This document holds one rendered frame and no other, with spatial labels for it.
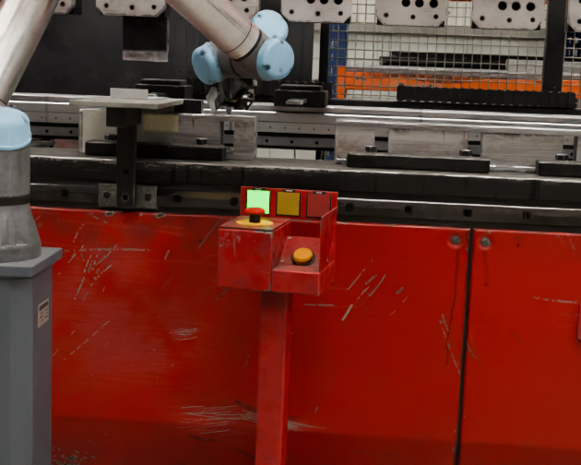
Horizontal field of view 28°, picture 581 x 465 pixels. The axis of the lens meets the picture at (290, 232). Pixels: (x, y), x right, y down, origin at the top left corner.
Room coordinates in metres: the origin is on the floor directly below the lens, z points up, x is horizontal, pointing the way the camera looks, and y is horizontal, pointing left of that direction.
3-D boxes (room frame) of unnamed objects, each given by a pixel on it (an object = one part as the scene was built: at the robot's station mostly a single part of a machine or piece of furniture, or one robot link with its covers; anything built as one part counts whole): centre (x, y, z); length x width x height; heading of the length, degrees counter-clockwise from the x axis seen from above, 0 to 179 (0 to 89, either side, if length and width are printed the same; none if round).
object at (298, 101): (2.69, -0.01, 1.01); 0.26 x 0.12 x 0.05; 175
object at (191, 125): (2.56, 0.28, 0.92); 0.39 x 0.06 x 0.10; 85
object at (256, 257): (2.23, 0.02, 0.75); 0.20 x 0.16 x 0.18; 78
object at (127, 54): (2.56, 0.33, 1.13); 0.10 x 0.02 x 0.10; 85
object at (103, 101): (2.42, 0.35, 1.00); 0.26 x 0.18 x 0.01; 175
